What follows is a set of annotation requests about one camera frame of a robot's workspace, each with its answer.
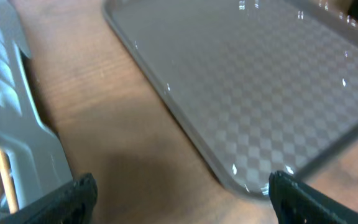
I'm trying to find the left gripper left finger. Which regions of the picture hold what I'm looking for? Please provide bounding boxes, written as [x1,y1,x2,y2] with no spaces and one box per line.
[0,173,98,224]

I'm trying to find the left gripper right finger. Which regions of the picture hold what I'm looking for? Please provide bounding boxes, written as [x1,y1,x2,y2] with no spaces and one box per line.
[268,170,358,224]

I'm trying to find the dark brown serving tray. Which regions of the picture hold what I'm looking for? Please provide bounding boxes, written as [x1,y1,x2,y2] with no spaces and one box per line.
[101,1,358,198]

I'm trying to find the grey plastic dish rack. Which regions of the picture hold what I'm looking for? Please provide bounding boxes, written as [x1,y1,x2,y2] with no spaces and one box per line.
[0,1,73,218]

